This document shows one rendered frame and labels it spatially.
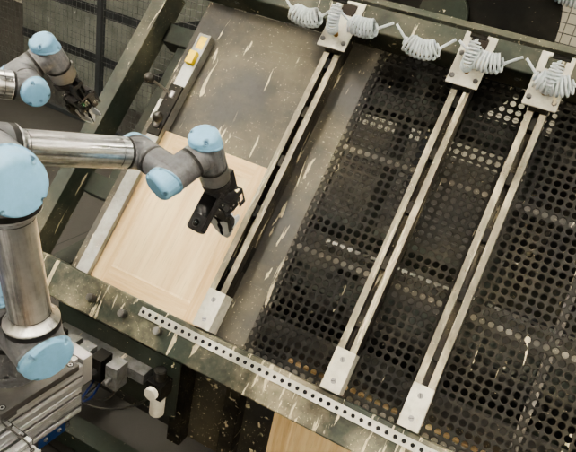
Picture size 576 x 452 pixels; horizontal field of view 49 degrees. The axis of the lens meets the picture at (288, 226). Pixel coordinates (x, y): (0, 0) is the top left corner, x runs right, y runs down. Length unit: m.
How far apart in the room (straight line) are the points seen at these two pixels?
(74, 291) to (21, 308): 0.88
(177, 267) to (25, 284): 0.87
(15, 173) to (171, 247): 1.04
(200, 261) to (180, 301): 0.14
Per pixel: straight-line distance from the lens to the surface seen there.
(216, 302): 1.97
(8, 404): 1.59
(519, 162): 2.01
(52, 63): 1.94
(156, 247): 2.15
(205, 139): 1.43
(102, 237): 2.23
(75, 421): 2.73
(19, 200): 1.19
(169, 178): 1.40
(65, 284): 2.25
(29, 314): 1.37
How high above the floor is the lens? 2.15
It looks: 28 degrees down
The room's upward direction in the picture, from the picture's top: 11 degrees clockwise
